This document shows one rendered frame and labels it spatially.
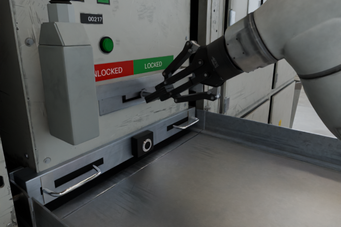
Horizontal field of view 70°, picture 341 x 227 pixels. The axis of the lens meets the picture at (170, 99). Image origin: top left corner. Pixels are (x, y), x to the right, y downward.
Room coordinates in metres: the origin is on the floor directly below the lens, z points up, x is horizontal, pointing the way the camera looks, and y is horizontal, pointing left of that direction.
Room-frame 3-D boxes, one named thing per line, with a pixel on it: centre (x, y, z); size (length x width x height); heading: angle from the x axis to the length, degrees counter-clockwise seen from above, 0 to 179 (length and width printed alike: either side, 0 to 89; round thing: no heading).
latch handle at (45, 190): (0.41, 0.18, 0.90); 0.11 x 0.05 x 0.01; 143
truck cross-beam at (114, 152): (0.59, 0.10, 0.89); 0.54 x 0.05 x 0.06; 143
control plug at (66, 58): (0.37, 0.16, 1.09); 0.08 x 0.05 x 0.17; 53
